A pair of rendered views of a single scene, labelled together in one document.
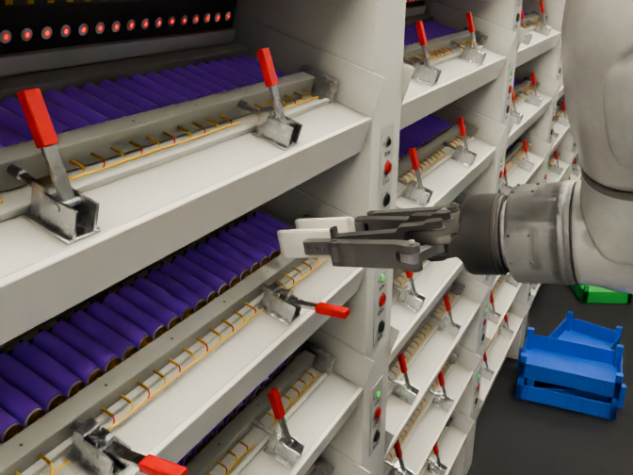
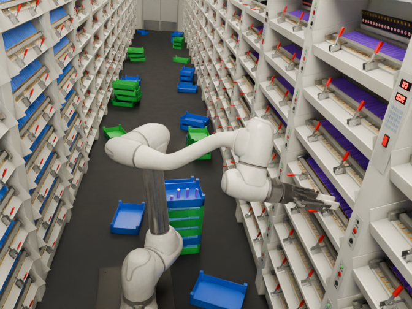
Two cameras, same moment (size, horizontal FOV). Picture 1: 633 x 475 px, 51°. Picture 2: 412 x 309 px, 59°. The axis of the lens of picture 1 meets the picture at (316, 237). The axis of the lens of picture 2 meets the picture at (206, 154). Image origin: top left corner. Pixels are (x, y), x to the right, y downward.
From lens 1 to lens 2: 1.72 m
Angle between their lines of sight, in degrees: 119
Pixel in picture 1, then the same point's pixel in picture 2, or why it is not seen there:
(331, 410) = (323, 271)
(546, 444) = not seen: outside the picture
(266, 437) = (322, 248)
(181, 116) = (341, 152)
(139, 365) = (316, 181)
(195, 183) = (320, 154)
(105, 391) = (312, 176)
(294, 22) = not seen: hidden behind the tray
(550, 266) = not seen: hidden behind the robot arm
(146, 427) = (306, 184)
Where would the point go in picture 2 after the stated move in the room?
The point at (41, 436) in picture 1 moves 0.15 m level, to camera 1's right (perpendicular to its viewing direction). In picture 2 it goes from (308, 169) to (284, 176)
